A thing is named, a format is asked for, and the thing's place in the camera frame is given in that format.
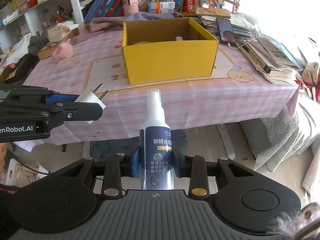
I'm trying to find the white USB wall charger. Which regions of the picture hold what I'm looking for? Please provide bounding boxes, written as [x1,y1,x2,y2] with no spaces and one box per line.
[75,83,109,110]

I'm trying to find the blue white spray bottle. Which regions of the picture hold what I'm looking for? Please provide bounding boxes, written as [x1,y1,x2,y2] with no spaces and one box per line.
[139,89,174,190]

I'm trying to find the cream rectangular eraser block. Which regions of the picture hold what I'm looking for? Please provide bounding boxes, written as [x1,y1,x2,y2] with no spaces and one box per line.
[57,58,73,72]

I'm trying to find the wooden chessboard box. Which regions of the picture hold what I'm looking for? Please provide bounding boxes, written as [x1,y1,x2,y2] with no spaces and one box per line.
[37,28,79,60]

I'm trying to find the pink plush paw toy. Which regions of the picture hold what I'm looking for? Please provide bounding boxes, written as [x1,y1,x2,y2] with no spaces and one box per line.
[52,39,73,63]

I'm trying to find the white t-shirt pile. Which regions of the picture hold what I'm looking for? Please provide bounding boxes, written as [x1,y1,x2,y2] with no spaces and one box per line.
[1,33,31,68]

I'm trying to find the cream tissue pack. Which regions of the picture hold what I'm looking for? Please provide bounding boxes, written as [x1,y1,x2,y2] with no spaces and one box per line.
[47,21,79,43]

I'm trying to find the pink purple cloth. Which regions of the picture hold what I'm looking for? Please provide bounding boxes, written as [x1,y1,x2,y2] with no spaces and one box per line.
[71,12,183,45]

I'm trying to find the pink checkered tablecloth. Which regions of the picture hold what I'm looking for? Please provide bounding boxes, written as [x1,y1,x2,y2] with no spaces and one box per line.
[22,27,299,146]

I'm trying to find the white bookshelf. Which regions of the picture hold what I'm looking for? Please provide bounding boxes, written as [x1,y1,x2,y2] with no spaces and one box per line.
[0,0,238,46]

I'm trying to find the yellow cardboard box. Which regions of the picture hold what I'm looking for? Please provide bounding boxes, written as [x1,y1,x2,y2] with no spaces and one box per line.
[122,17,219,85]

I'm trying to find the pink cylindrical container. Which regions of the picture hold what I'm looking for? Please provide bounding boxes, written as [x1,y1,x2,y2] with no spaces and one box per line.
[122,0,139,16]

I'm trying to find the small white item in box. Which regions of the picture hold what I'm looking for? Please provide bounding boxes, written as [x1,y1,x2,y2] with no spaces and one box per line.
[175,36,183,41]

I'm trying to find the orange white small boxes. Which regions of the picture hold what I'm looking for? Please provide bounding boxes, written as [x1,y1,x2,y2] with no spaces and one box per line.
[148,2,175,14]

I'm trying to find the stack of papers and books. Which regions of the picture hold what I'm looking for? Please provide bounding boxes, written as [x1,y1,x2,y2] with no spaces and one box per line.
[195,8,300,84]

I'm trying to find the black smartphone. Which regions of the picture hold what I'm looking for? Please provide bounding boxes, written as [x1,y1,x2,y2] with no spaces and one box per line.
[216,18,236,44]

